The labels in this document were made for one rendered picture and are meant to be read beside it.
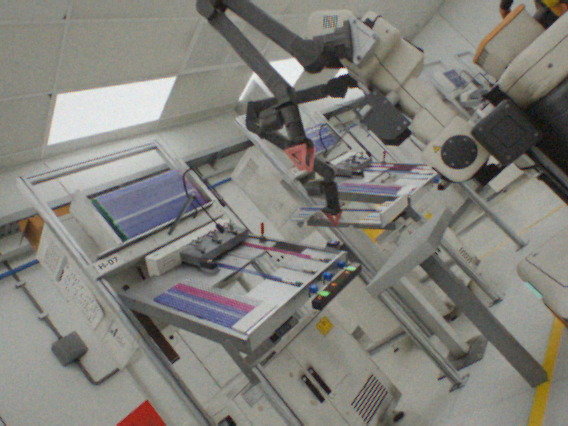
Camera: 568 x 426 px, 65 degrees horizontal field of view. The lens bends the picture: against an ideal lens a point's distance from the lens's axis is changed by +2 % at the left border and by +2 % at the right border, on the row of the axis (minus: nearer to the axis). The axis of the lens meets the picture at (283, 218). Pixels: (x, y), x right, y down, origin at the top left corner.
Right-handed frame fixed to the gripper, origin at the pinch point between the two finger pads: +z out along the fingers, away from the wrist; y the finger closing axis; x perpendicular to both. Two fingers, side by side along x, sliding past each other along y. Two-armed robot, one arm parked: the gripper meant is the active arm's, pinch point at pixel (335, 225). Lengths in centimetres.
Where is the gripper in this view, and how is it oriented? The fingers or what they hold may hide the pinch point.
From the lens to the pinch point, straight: 195.5
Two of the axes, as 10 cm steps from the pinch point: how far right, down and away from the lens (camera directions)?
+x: 8.1, 0.9, -5.8
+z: 1.6, 9.2, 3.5
